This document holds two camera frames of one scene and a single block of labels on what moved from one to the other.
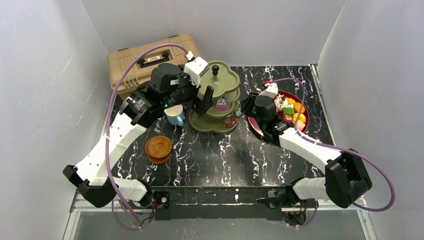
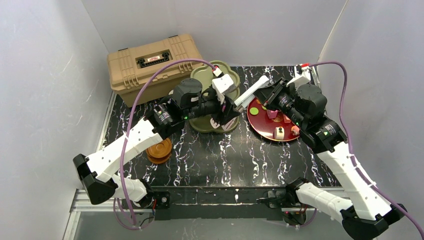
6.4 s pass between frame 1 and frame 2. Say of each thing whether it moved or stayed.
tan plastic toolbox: stayed
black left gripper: moved
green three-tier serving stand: stayed
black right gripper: moved
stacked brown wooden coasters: stayed
